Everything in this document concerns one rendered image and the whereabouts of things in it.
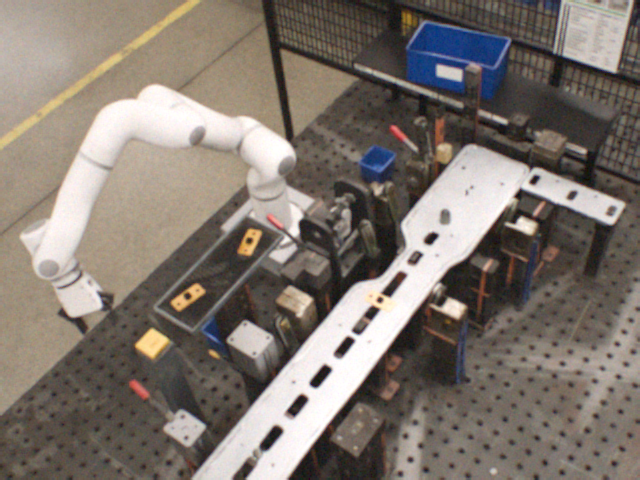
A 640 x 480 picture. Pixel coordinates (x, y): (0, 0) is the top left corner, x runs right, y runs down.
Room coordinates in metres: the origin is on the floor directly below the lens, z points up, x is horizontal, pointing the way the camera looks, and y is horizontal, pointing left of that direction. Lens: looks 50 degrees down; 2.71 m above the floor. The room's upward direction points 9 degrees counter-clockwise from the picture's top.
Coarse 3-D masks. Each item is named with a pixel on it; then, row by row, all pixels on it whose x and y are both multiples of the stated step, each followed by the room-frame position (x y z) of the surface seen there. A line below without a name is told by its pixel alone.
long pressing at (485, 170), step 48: (432, 192) 1.56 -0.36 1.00; (480, 192) 1.53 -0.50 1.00; (480, 240) 1.35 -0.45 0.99; (384, 288) 1.24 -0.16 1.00; (432, 288) 1.21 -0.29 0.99; (336, 336) 1.10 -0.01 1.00; (384, 336) 1.08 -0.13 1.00; (288, 384) 0.98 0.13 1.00; (336, 384) 0.96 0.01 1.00; (240, 432) 0.87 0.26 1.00; (288, 432) 0.85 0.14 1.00
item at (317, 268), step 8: (304, 256) 1.33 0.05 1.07; (312, 256) 1.32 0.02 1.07; (320, 256) 1.32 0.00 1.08; (304, 264) 1.30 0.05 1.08; (312, 264) 1.29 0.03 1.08; (320, 264) 1.29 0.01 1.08; (328, 264) 1.29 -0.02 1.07; (312, 272) 1.27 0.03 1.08; (320, 272) 1.26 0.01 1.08; (328, 272) 1.29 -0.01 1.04; (312, 280) 1.27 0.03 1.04; (320, 280) 1.26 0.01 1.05; (328, 280) 1.28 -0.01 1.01; (312, 288) 1.27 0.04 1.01; (320, 288) 1.26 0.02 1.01; (328, 288) 1.28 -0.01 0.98; (312, 296) 1.27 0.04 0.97; (320, 296) 1.25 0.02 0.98; (328, 296) 1.29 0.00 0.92; (320, 304) 1.26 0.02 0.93; (328, 304) 1.29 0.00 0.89; (320, 312) 1.26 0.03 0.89; (328, 312) 1.28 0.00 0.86; (320, 320) 1.26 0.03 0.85
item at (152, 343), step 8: (152, 328) 1.10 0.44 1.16; (144, 336) 1.08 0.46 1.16; (152, 336) 1.08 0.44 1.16; (160, 336) 1.08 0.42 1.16; (136, 344) 1.06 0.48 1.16; (144, 344) 1.06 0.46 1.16; (152, 344) 1.06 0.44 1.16; (160, 344) 1.05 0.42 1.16; (144, 352) 1.04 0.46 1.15; (152, 352) 1.03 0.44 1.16
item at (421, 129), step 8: (416, 120) 1.65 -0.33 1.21; (424, 120) 1.65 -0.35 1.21; (416, 128) 1.63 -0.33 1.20; (424, 128) 1.63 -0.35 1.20; (432, 128) 1.62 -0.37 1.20; (416, 136) 1.63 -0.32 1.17; (424, 136) 1.64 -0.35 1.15; (416, 144) 1.63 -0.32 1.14; (424, 144) 1.64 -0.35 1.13; (424, 152) 1.62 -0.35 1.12; (424, 160) 1.61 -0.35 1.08; (432, 160) 1.63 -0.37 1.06
